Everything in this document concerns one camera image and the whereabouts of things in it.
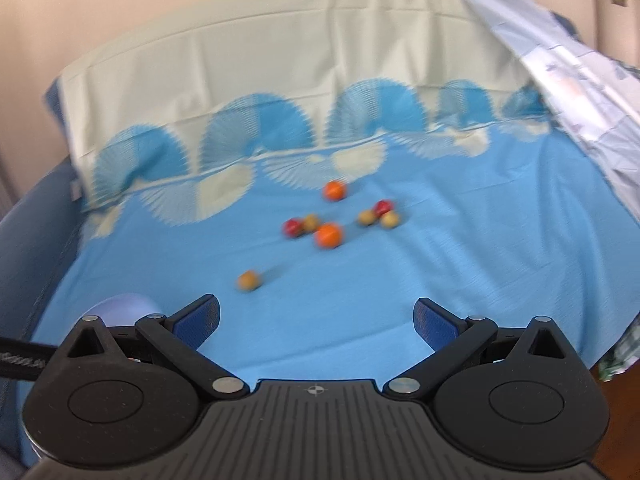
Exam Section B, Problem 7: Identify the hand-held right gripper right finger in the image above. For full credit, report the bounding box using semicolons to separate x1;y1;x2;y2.
384;297;583;402

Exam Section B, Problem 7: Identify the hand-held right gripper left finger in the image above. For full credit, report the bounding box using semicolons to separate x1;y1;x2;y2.
47;294;251;402

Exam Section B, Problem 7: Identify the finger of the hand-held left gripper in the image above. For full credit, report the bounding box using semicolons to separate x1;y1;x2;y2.
0;335;58;382

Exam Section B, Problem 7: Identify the lavender plastic plate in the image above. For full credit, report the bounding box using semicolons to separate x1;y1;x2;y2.
87;294;161;329

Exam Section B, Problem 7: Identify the blue fan-patterned bedsheet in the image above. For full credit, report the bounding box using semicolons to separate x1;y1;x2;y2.
30;0;640;386

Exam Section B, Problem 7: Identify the blue denim sofa armrest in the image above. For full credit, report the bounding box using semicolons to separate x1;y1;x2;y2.
0;77;88;461

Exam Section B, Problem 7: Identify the green patterned cloth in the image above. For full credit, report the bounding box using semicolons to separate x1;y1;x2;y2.
597;315;640;381

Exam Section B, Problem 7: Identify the pale blue patterned blanket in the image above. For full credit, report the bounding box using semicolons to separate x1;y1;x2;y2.
435;0;640;221

